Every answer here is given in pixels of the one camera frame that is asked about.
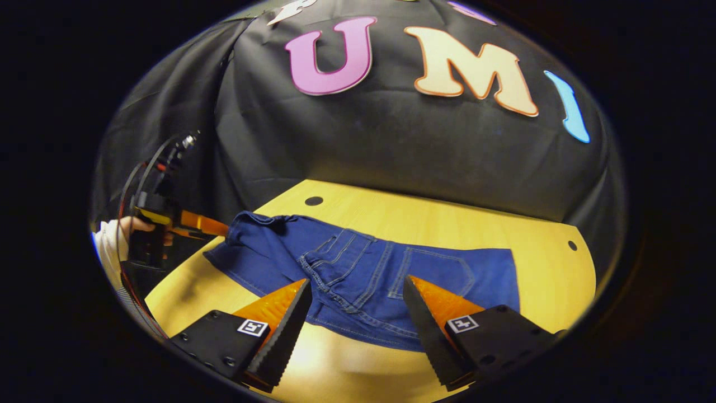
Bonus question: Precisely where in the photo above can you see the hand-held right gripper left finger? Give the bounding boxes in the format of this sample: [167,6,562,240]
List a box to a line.
[168,278,314,393]

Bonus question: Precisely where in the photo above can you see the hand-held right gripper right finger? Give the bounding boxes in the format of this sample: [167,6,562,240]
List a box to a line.
[403,274,566,392]

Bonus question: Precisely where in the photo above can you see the blue jeans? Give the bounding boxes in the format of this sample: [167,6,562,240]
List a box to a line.
[202,210,521,353]

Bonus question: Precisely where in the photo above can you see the black backdrop cloth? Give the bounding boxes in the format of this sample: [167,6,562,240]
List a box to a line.
[89,0,627,247]

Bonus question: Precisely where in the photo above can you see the grey braided cable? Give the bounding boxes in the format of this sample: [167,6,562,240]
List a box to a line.
[119,269,168,342]

